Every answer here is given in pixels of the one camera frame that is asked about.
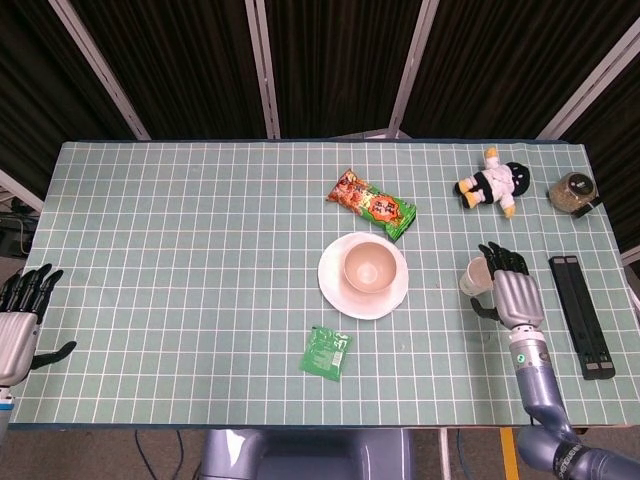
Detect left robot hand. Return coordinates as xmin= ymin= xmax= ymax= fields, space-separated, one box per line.
xmin=0 ymin=263 xmax=79 ymax=387

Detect green grid tablecloth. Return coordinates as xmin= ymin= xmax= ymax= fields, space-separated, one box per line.
xmin=7 ymin=139 xmax=640 ymax=431

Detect glass jar with grains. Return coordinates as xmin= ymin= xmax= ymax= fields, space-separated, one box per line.
xmin=546 ymin=171 xmax=603 ymax=219

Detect small white cup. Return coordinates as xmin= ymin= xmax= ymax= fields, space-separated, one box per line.
xmin=459 ymin=256 xmax=496 ymax=297

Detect beige bowl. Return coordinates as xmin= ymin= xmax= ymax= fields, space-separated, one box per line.
xmin=342 ymin=241 xmax=398 ymax=294

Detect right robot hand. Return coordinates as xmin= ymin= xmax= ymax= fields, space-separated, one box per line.
xmin=469 ymin=241 xmax=545 ymax=330

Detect dark pleated screen panel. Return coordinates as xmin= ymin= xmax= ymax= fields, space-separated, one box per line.
xmin=399 ymin=0 xmax=640 ymax=139
xmin=259 ymin=0 xmax=426 ymax=139
xmin=564 ymin=44 xmax=640 ymax=251
xmin=64 ymin=0 xmax=271 ymax=141
xmin=0 ymin=0 xmax=139 ymax=201

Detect grey blue robot torso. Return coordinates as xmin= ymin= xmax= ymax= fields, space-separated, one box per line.
xmin=198 ymin=428 xmax=416 ymax=480

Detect black white plush toy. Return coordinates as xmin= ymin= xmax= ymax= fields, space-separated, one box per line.
xmin=453 ymin=145 xmax=531 ymax=220

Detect blue cable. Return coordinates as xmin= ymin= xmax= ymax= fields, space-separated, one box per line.
xmin=133 ymin=429 xmax=152 ymax=480
xmin=172 ymin=429 xmax=185 ymax=480
xmin=455 ymin=429 xmax=475 ymax=480

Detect white plate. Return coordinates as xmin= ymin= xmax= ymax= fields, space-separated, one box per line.
xmin=317 ymin=231 xmax=410 ymax=320

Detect black folded stand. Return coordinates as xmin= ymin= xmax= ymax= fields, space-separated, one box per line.
xmin=548 ymin=255 xmax=614 ymax=381

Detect white screen frame post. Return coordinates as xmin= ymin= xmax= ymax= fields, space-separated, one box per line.
xmin=48 ymin=0 xmax=152 ymax=141
xmin=536 ymin=19 xmax=640 ymax=140
xmin=0 ymin=168 xmax=45 ymax=214
xmin=388 ymin=0 xmax=440 ymax=138
xmin=243 ymin=0 xmax=282 ymax=140

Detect orange green snack packet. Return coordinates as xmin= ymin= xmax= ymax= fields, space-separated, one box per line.
xmin=325 ymin=168 xmax=418 ymax=243

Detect green foil sachet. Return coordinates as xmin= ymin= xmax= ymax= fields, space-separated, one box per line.
xmin=298 ymin=324 xmax=353 ymax=382

